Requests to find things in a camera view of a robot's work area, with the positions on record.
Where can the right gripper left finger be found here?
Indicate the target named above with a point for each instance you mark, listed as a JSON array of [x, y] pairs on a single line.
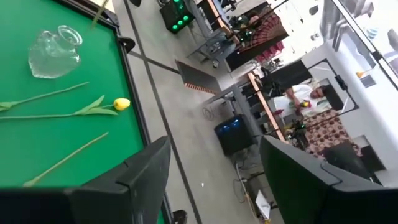
[[133, 186]]

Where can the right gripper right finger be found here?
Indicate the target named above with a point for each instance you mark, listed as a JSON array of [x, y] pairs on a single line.
[[311, 193]]

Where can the white artificial tulip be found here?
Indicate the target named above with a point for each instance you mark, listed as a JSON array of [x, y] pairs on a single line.
[[65, 160]]

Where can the yellow artificial tulip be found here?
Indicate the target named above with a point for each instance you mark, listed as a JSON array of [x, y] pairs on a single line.
[[99, 14], [121, 104]]

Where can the red artificial tulip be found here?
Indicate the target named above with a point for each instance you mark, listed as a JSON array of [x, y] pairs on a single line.
[[46, 92]]

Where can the diamond-cut glass vase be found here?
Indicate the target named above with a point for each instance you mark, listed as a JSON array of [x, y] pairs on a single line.
[[53, 56]]

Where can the black chair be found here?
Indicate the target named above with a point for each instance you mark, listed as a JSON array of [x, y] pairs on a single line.
[[345, 158]]

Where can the white paper sheet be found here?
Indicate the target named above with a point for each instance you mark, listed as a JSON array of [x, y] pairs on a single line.
[[262, 205]]

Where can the circle-patterned backdrop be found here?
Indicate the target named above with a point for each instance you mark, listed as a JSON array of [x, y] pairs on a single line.
[[326, 130]]

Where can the person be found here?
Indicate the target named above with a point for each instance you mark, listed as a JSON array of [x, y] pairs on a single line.
[[298, 99], [253, 20]]

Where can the black computer blue lights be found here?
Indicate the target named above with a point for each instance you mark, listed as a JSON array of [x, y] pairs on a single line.
[[233, 133]]

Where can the green table mat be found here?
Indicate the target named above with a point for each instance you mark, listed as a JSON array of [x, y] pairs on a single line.
[[46, 140]]

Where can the wood top workbench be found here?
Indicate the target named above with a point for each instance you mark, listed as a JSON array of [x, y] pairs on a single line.
[[217, 18], [264, 105]]

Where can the black ramp striped edge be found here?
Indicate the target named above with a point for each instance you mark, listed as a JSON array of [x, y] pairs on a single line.
[[199, 77]]

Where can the dark patterned backdrop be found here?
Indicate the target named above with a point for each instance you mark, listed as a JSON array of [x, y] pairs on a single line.
[[270, 31]]

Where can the black computer green lights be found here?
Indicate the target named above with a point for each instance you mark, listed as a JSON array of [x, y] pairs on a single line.
[[175, 15]]

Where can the black frame clamp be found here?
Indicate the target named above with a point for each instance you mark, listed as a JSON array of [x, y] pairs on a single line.
[[179, 216], [127, 43]]

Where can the black metal rig frame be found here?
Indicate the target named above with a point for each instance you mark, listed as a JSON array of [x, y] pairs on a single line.
[[342, 82]]

